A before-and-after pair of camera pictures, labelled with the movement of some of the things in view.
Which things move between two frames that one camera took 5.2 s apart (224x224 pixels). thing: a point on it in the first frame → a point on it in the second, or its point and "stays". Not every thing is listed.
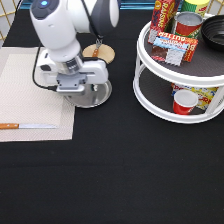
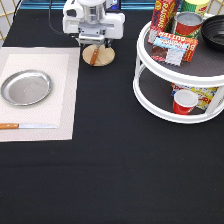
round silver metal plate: [91, 98] → [26, 87]
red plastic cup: [184, 101] stays
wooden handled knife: [26, 126] stays
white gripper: [93, 70] → [113, 25]
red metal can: [187, 23] stays
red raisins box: [162, 15] stays
